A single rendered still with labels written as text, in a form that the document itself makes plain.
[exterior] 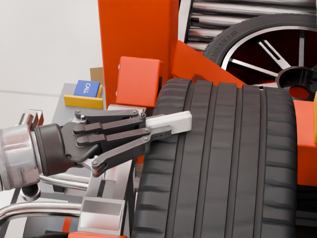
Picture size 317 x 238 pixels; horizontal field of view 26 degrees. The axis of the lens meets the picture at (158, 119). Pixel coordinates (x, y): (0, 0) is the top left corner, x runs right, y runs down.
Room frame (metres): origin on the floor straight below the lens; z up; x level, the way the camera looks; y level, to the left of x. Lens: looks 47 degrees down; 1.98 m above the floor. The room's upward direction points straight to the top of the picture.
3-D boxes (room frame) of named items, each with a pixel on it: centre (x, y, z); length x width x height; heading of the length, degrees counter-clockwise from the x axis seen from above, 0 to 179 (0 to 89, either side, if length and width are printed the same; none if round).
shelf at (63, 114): (1.34, 0.24, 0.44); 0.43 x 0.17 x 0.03; 172
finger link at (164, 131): (0.68, 0.00, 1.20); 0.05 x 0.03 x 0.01; 107
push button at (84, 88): (1.51, 0.22, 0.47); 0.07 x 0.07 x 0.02; 82
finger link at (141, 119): (0.69, 0.07, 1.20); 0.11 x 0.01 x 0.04; 109
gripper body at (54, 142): (0.66, 0.13, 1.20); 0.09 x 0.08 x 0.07; 107
